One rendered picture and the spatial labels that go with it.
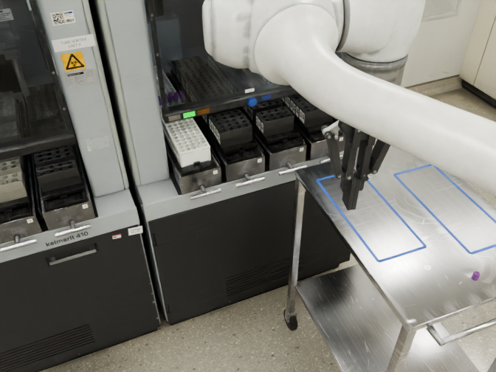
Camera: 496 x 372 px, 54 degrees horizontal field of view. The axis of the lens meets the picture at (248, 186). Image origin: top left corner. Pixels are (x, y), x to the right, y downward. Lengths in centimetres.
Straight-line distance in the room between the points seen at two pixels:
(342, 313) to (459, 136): 139
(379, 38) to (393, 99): 18
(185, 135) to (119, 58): 36
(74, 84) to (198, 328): 116
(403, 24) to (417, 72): 292
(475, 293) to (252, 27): 90
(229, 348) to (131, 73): 116
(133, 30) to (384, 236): 84
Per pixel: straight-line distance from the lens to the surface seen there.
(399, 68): 71
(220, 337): 207
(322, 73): 51
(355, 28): 63
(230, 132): 156
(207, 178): 153
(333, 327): 178
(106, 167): 153
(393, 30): 66
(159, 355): 206
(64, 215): 150
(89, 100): 140
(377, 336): 178
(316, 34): 55
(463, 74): 383
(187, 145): 153
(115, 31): 133
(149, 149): 152
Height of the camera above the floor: 174
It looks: 40 degrees down
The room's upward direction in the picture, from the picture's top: 1 degrees counter-clockwise
